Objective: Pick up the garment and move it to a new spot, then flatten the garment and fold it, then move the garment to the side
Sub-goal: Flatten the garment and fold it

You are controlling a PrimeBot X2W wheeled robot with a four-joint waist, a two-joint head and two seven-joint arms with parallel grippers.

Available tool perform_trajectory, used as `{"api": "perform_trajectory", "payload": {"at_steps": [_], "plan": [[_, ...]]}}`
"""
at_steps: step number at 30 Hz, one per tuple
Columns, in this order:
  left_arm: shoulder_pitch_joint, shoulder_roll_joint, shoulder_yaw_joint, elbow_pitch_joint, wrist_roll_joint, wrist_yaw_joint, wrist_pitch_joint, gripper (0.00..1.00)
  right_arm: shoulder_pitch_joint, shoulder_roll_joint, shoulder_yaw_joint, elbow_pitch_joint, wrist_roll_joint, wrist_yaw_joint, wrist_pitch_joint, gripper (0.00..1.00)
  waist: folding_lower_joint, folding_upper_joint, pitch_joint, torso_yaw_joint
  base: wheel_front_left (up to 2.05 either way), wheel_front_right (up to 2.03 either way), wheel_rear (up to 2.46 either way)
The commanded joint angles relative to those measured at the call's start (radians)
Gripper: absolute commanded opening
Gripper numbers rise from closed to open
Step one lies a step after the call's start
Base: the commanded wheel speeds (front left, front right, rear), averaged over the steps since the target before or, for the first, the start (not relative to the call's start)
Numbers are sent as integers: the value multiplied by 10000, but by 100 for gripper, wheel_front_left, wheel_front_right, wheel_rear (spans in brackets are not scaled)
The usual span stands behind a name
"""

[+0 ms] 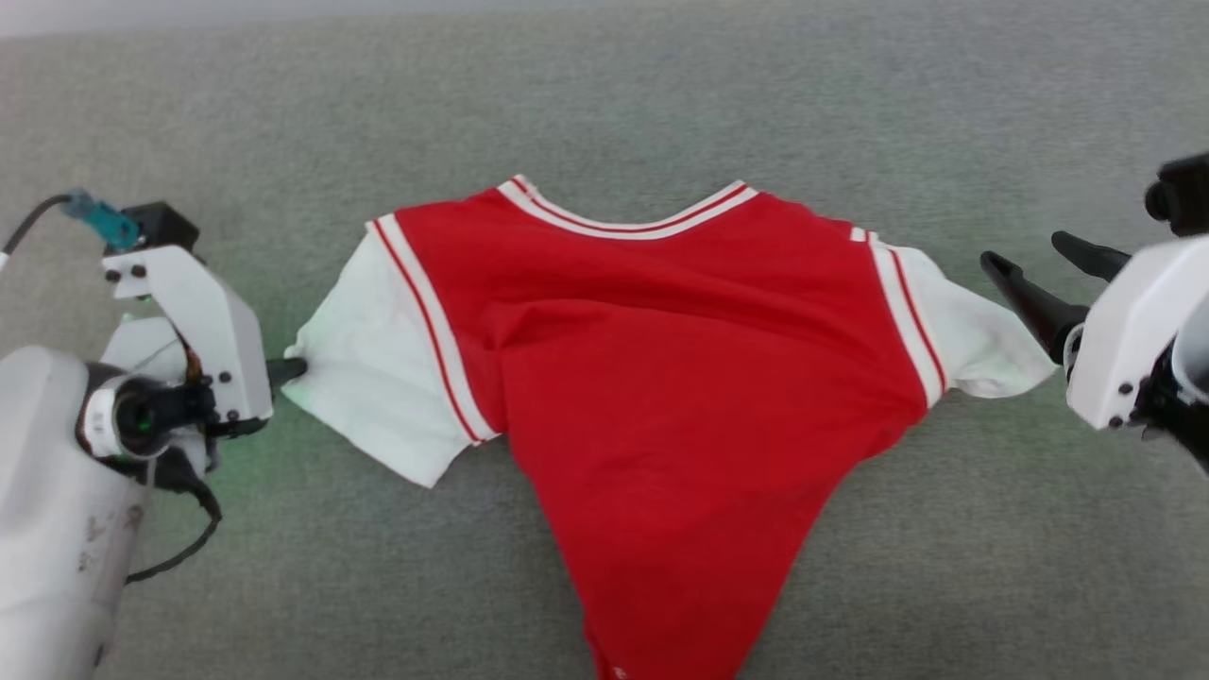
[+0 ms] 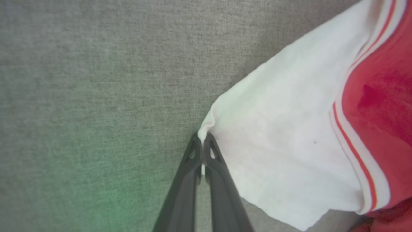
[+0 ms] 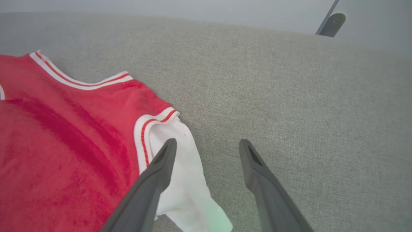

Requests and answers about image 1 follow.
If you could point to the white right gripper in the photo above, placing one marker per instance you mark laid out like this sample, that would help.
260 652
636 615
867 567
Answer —
1124 331

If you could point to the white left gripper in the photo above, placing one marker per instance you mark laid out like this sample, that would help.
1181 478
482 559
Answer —
222 340

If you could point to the red and white shirt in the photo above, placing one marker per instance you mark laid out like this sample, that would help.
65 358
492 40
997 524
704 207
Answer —
661 378

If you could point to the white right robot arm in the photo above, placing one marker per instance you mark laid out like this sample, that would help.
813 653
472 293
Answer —
1195 354

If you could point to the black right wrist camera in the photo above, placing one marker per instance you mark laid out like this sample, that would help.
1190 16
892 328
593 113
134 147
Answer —
1185 194

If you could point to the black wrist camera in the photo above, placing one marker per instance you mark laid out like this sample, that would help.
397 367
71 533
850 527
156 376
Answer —
1185 194
162 227

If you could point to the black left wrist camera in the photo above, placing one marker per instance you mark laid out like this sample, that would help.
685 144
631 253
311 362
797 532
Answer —
162 227

